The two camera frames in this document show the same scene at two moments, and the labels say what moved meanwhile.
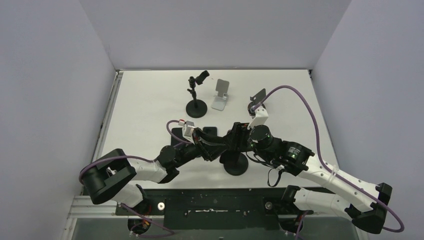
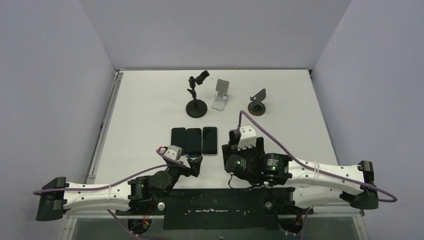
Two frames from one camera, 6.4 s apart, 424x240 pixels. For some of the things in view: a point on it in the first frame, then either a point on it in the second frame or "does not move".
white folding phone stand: [219, 101] does not move
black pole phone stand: [196, 108] does not move
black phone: [178, 132] does not move
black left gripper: [204, 142] → [194, 165]
